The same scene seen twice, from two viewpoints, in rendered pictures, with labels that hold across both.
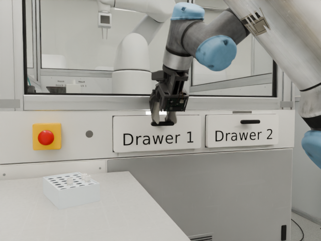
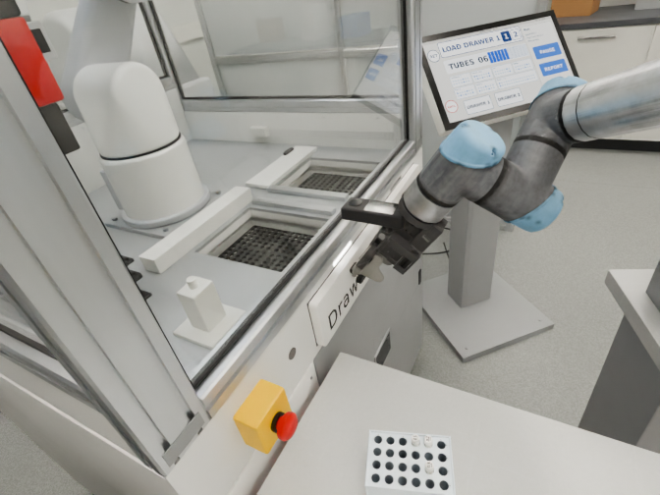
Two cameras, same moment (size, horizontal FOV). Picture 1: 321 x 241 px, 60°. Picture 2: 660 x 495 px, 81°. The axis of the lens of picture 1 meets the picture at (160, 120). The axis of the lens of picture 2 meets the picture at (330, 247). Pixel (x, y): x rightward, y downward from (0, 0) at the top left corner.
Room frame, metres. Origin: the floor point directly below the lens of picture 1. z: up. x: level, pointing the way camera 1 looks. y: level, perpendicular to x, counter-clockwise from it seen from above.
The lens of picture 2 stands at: (0.42, 0.43, 1.39)
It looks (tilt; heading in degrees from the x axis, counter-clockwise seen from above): 35 degrees down; 321
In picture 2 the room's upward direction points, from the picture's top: 10 degrees counter-clockwise
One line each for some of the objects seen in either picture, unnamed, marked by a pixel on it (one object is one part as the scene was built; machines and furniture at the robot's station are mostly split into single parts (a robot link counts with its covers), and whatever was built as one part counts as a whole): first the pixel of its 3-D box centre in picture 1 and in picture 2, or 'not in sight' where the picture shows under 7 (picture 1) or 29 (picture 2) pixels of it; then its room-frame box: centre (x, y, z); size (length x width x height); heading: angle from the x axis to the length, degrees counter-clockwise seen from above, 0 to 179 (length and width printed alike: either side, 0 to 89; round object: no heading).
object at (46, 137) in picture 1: (46, 137); (284, 424); (0.74, 0.30, 0.88); 0.04 x 0.03 x 0.04; 108
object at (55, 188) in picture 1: (69, 188); (409, 466); (0.60, 0.20, 0.78); 0.12 x 0.08 x 0.04; 36
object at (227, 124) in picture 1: (243, 130); (400, 205); (0.98, -0.29, 0.87); 0.29 x 0.02 x 0.11; 108
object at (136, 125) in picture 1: (158, 132); (350, 278); (0.89, 0.01, 0.87); 0.29 x 0.02 x 0.11; 108
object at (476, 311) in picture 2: not in sight; (482, 217); (1.03, -0.89, 0.51); 0.50 x 0.45 x 1.02; 153
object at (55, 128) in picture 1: (47, 136); (265, 416); (0.77, 0.31, 0.88); 0.07 x 0.05 x 0.07; 108
